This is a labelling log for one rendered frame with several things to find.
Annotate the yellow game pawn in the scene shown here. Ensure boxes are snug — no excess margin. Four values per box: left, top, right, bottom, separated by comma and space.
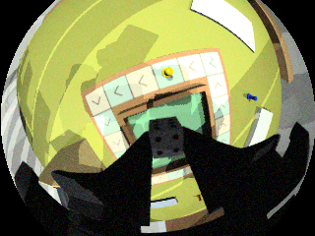
161, 67, 173, 78

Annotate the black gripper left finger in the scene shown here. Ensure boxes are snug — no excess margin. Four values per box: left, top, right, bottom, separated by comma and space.
51, 131, 154, 227

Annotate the blue pawn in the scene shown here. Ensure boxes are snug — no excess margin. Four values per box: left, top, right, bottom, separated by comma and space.
247, 93, 257, 101

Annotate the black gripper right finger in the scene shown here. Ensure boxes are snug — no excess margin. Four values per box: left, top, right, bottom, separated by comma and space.
182, 126, 281, 213

